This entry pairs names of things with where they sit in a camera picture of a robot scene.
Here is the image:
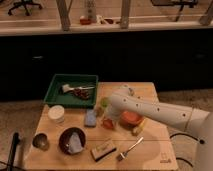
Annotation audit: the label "blue sponge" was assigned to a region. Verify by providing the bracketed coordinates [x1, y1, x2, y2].
[84, 109, 96, 127]

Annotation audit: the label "yellow banana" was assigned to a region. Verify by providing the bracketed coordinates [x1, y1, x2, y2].
[132, 120, 146, 136]

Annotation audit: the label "orange bowl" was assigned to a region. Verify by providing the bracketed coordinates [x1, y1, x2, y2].
[120, 111, 144, 126]

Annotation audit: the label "white-handled brush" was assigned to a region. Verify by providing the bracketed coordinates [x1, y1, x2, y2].
[62, 84, 93, 93]

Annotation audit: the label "wooden block eraser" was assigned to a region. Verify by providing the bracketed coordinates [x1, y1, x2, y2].
[91, 140, 116, 162]

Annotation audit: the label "small metal cup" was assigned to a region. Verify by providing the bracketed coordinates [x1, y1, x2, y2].
[32, 133, 49, 151]

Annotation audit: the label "orange apple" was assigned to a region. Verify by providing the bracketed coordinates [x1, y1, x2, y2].
[102, 119, 114, 129]

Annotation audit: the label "crumpled blue-grey cloth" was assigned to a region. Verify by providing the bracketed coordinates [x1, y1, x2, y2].
[68, 133, 83, 154]

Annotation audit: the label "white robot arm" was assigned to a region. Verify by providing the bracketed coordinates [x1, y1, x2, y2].
[105, 85, 213, 171]

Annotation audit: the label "black pole stand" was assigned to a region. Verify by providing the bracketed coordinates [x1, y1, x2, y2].
[6, 132, 20, 171]

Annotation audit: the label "black cable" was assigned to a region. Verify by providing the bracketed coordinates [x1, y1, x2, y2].
[169, 132, 205, 168]

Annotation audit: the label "dark brown bowl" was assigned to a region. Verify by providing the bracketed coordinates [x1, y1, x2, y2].
[58, 127, 86, 155]

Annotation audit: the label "red object on shelf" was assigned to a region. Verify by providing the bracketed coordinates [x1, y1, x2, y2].
[79, 16, 92, 25]

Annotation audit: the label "dark red grapes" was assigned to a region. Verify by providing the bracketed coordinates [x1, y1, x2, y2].
[73, 89, 89, 100]

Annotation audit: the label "green plastic tray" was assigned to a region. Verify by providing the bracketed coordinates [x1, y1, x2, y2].
[44, 74, 98, 108]

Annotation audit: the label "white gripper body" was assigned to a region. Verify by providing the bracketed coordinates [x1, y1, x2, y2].
[102, 105, 122, 129]

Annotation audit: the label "white round container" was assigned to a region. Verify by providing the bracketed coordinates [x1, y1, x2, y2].
[48, 105, 65, 123]

